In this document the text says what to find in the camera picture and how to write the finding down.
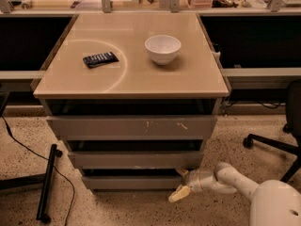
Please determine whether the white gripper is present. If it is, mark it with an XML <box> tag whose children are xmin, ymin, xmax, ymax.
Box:
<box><xmin>168</xmin><ymin>169</ymin><xmax>216</xmax><ymax>202</ymax></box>

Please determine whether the white bowl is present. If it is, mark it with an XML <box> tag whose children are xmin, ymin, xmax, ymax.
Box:
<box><xmin>145</xmin><ymin>35</ymin><xmax>182</xmax><ymax>65</ymax></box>

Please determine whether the black wheeled stand base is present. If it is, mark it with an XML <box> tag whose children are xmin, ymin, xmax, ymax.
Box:
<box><xmin>0</xmin><ymin>91</ymin><xmax>63</xmax><ymax>224</ymax></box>

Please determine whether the black floor cable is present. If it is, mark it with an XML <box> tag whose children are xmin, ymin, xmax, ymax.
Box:
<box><xmin>0</xmin><ymin>116</ymin><xmax>76</xmax><ymax>226</ymax></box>

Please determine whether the grey top drawer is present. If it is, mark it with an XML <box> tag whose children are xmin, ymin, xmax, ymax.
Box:
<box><xmin>46</xmin><ymin>116</ymin><xmax>217</xmax><ymax>140</ymax></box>

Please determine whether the black remote control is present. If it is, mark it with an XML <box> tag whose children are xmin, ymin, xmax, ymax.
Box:
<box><xmin>83</xmin><ymin>52</ymin><xmax>119</xmax><ymax>68</ymax></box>

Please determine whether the grey drawer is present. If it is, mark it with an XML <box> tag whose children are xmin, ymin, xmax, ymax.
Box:
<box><xmin>82</xmin><ymin>176</ymin><xmax>182</xmax><ymax>190</ymax></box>
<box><xmin>46</xmin><ymin>116</ymin><xmax>217</xmax><ymax>140</ymax></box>
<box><xmin>68</xmin><ymin>151</ymin><xmax>203</xmax><ymax>169</ymax></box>

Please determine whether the grey middle drawer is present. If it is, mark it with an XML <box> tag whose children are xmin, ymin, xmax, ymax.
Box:
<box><xmin>68</xmin><ymin>151</ymin><xmax>203</xmax><ymax>169</ymax></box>

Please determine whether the black office chair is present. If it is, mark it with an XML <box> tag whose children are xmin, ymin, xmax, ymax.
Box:
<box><xmin>242</xmin><ymin>78</ymin><xmax>301</xmax><ymax>184</ymax></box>

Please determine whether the grey bottom drawer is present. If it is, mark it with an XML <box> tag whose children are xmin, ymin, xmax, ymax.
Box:
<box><xmin>82</xmin><ymin>176</ymin><xmax>182</xmax><ymax>190</ymax></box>

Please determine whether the grey drawer cabinet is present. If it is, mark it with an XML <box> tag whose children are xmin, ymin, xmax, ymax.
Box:
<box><xmin>32</xmin><ymin>12</ymin><xmax>229</xmax><ymax>178</ymax></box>

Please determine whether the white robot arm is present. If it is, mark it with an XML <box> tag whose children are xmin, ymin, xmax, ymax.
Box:
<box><xmin>168</xmin><ymin>162</ymin><xmax>301</xmax><ymax>226</ymax></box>

